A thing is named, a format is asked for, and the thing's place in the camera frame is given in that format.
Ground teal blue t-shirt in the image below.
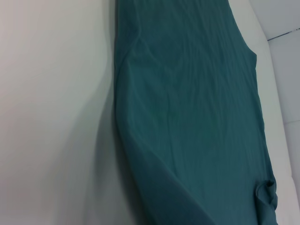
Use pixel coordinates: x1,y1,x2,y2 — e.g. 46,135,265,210
113,0,279,225

